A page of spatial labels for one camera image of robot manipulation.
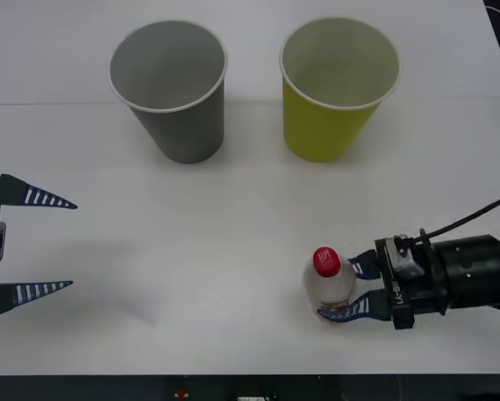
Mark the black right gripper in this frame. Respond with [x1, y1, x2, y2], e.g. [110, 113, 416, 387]
[317, 236, 447, 332]

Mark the clear bottle with red cap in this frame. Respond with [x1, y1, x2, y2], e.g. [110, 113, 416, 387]
[302, 246, 358, 325]

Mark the yellow-green plastic bin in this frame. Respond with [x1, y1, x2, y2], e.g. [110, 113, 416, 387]
[279, 17, 402, 164]

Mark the grey plastic bin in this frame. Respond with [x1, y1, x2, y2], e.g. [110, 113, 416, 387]
[108, 19, 229, 165]

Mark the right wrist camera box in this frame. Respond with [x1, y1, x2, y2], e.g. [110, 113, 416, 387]
[392, 235, 427, 279]

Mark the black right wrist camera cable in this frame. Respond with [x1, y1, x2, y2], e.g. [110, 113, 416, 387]
[402, 193, 500, 252]

